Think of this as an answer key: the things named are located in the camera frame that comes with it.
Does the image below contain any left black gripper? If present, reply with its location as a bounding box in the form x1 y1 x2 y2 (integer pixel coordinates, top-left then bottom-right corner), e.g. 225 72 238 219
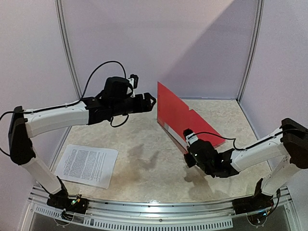
111 92 156 117

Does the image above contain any red file folder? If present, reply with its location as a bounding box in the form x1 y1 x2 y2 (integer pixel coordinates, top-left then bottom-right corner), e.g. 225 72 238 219
157 82 225 149

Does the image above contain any printed paper sheet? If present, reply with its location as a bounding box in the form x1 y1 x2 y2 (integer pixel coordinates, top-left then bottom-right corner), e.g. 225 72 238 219
54 144 118 189

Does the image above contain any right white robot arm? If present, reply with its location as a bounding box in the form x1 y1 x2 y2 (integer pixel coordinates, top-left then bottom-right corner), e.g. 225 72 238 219
183 118 308 210

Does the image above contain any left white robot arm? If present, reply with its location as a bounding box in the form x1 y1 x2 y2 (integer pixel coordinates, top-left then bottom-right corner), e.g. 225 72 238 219
8 75 156 209

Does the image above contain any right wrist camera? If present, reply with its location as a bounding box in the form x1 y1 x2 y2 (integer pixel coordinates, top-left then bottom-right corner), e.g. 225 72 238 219
183 128 198 146

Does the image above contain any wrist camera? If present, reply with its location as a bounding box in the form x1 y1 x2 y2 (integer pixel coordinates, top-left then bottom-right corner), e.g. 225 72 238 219
183 128 198 146
127 74 139 98

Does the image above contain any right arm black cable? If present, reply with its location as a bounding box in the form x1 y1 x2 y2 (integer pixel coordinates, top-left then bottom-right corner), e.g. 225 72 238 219
192 128 308 152

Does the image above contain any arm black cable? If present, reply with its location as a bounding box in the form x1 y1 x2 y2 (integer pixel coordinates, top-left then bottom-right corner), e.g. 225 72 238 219
192 128 308 152
0 60 130 157

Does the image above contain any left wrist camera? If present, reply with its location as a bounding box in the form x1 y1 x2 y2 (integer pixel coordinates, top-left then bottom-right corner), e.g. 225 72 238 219
127 74 139 98

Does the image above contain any aluminium front rail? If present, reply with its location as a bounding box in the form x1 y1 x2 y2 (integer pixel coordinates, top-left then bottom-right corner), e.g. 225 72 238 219
21 185 301 231

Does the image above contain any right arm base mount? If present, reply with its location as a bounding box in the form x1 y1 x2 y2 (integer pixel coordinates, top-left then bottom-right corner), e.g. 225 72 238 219
232 194 273 215

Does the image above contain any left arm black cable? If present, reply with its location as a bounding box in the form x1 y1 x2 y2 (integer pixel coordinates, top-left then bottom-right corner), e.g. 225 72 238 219
0 60 130 157

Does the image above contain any left aluminium corner post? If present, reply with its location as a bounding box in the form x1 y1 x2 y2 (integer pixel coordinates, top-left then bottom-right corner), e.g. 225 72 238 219
55 0 82 99

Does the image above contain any aluminium corner post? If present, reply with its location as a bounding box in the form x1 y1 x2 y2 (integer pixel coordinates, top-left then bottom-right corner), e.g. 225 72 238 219
55 0 82 99
236 0 264 104

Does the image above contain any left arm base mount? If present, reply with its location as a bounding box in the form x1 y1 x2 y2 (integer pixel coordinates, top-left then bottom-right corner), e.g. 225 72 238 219
47 192 89 214

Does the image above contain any right aluminium corner post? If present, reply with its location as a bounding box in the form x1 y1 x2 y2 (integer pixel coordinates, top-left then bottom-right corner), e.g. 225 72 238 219
236 0 264 104

